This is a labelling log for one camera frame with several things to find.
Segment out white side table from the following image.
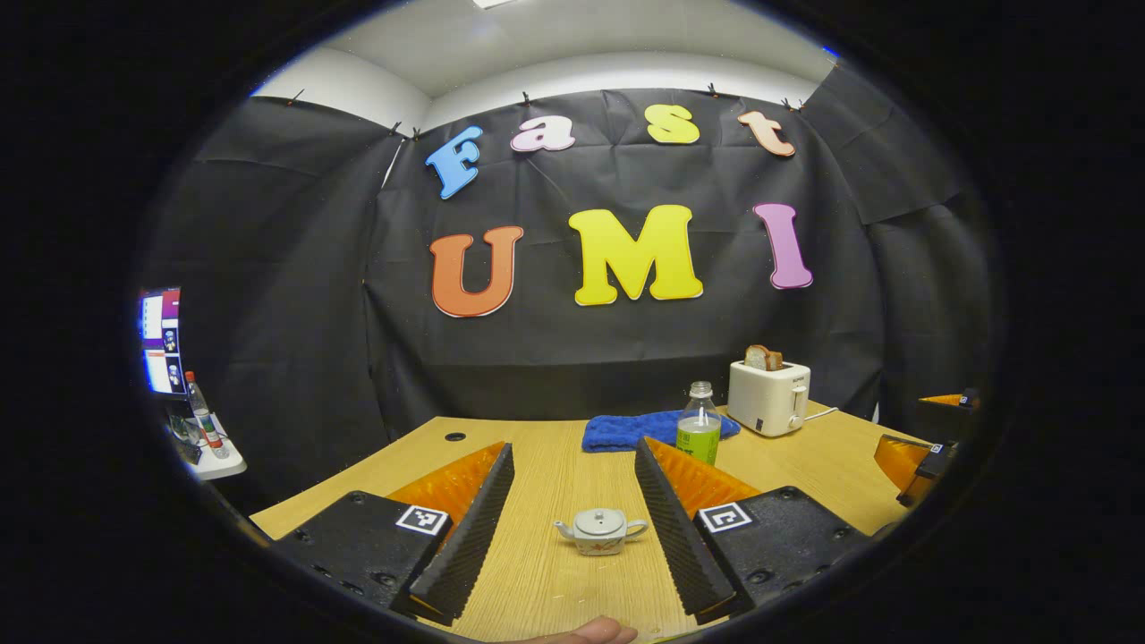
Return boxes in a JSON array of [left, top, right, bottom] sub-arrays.
[[170, 411, 249, 482]]

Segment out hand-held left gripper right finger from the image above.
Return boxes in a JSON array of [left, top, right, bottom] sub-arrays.
[[633, 436, 870, 625]]

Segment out green label water bottle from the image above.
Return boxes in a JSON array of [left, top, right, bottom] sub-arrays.
[[675, 381, 723, 466]]

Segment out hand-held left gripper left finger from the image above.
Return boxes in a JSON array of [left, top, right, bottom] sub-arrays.
[[271, 441, 517, 625]]

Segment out computer monitor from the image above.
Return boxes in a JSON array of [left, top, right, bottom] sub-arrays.
[[137, 286, 186, 396]]

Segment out blue towel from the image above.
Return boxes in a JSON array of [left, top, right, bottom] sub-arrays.
[[581, 410, 742, 453]]

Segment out white toaster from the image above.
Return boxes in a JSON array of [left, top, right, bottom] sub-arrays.
[[727, 360, 812, 438]]

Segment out red cap plastic bottle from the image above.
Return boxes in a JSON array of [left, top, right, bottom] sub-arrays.
[[185, 371, 229, 459]]

